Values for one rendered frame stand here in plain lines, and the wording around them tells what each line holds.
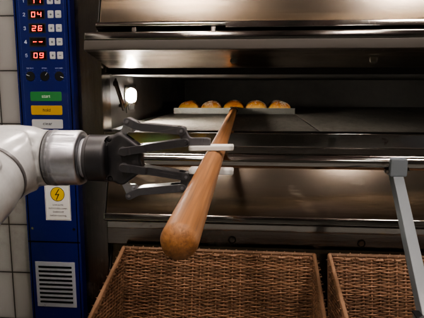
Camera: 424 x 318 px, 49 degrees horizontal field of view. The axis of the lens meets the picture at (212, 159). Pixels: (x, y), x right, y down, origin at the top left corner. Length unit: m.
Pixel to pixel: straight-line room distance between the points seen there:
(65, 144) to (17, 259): 0.85
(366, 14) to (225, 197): 0.61
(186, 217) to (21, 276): 1.23
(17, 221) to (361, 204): 0.99
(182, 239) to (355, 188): 1.04
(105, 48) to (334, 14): 0.59
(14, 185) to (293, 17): 0.85
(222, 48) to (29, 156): 0.57
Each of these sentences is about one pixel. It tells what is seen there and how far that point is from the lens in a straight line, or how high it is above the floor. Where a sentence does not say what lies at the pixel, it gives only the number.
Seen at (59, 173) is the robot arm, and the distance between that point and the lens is 0.76.
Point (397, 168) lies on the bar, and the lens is 0.96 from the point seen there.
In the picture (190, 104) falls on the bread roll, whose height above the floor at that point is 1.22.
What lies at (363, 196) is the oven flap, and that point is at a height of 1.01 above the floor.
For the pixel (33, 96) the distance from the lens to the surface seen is 1.39.
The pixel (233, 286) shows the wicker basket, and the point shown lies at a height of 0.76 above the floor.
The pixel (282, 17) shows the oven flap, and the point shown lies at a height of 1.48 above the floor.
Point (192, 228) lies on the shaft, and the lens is 0.36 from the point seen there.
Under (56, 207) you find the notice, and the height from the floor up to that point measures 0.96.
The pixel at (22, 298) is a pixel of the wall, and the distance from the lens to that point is 1.60.
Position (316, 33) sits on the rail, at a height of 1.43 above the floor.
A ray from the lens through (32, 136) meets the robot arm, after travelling 0.78.
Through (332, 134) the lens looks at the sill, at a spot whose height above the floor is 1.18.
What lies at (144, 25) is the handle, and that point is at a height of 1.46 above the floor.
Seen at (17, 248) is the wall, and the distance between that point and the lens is 1.54.
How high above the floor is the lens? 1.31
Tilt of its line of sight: 9 degrees down
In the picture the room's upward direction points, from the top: straight up
